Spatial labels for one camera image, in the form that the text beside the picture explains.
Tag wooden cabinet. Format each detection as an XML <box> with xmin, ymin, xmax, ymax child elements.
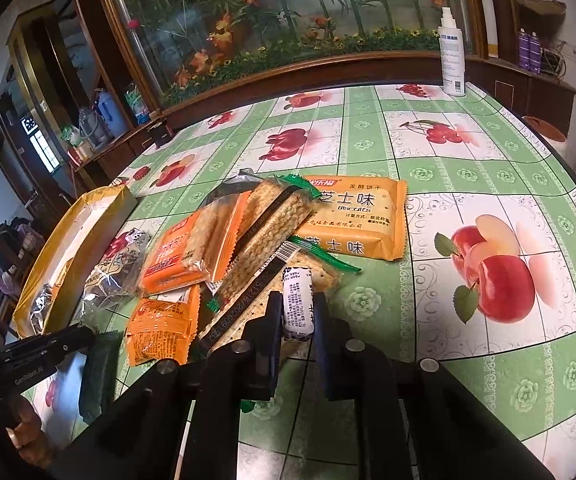
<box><xmin>468</xmin><ymin>54</ymin><xmax>576</xmax><ymax>137</ymax></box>

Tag green-edged clear cracker packet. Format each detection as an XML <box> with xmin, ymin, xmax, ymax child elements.
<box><xmin>195</xmin><ymin>232</ymin><xmax>364</xmax><ymax>362</ymax></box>

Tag purple can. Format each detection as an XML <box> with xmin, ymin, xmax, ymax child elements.
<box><xmin>517</xmin><ymin>29</ymin><xmax>531</xmax><ymax>70</ymax></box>

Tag purple bottles on shelf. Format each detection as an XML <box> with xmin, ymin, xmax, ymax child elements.
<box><xmin>528</xmin><ymin>32</ymin><xmax>543</xmax><ymax>74</ymax></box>

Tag brown dish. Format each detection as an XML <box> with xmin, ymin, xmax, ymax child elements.
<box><xmin>521</xmin><ymin>115</ymin><xmax>567</xmax><ymax>142</ymax></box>

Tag large orange cracker packet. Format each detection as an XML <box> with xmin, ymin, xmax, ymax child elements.
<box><xmin>138</xmin><ymin>191</ymin><xmax>252</xmax><ymax>297</ymax></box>

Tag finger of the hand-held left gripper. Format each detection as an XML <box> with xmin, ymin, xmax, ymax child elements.
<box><xmin>78</xmin><ymin>331</ymin><xmax>125</xmax><ymax>427</ymax></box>
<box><xmin>2</xmin><ymin>324</ymin><xmax>95</xmax><ymax>367</ymax></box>

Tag wooden framed flower display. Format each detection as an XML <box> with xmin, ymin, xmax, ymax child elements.
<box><xmin>67</xmin><ymin>0</ymin><xmax>490</xmax><ymax>117</ymax></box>

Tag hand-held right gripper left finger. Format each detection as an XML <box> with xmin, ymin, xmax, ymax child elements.
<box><xmin>58</xmin><ymin>291</ymin><xmax>285</xmax><ymax>480</ymax></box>

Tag plain silver foil packet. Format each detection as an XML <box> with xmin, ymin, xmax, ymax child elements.
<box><xmin>203</xmin><ymin>170</ymin><xmax>265</xmax><ymax>212</ymax></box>

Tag white yellow panel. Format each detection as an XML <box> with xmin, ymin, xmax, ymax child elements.
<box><xmin>470</xmin><ymin>0</ymin><xmax>500</xmax><ymax>59</ymax></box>

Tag small orange snack packet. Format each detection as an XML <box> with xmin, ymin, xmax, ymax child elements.
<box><xmin>125</xmin><ymin>285</ymin><xmax>202</xmax><ymax>367</ymax></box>

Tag yellow biscuit packet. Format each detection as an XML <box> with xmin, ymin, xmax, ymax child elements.
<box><xmin>300</xmin><ymin>176</ymin><xmax>409</xmax><ymax>242</ymax></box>
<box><xmin>293</xmin><ymin>230</ymin><xmax>407</xmax><ymax>262</ymax></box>

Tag white spray bottle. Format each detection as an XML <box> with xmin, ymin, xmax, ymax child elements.
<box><xmin>438</xmin><ymin>6</ymin><xmax>468</xmax><ymax>97</ymax></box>

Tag yellow cardboard box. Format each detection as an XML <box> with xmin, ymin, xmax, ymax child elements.
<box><xmin>12</xmin><ymin>185</ymin><xmax>139</xmax><ymax>339</ymax></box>

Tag person's left hand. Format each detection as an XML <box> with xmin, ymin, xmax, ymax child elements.
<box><xmin>9</xmin><ymin>396</ymin><xmax>55</xmax><ymax>467</ymax></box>

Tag clear plastic bottle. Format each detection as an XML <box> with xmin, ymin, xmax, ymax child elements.
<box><xmin>79</xmin><ymin>107</ymin><xmax>107</xmax><ymax>147</ymax></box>

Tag crumpled silver packet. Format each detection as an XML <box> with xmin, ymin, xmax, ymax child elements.
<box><xmin>28</xmin><ymin>282</ymin><xmax>57</xmax><ymax>337</ymax></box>

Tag small dark box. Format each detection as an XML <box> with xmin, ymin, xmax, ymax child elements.
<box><xmin>150</xmin><ymin>119</ymin><xmax>175</xmax><ymax>149</ymax></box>

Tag blue bottle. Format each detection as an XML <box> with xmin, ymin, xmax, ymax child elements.
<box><xmin>95</xmin><ymin>89</ymin><xmax>129</xmax><ymax>137</ymax></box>

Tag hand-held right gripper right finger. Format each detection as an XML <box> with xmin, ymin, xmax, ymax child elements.
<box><xmin>312</xmin><ymin>291</ymin><xmax>555</xmax><ymax>480</ymax></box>

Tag black-striped sesame cracker packet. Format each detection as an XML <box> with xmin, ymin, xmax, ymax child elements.
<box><xmin>217</xmin><ymin>174</ymin><xmax>322</xmax><ymax>307</ymax></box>

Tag green-label plastic bottle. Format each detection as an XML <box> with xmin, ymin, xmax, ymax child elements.
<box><xmin>124</xmin><ymin>82</ymin><xmax>152</xmax><ymax>126</ymax></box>

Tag small white candy packet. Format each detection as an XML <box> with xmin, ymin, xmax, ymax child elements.
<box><xmin>280</xmin><ymin>265</ymin><xmax>317</xmax><ymax>344</ymax></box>

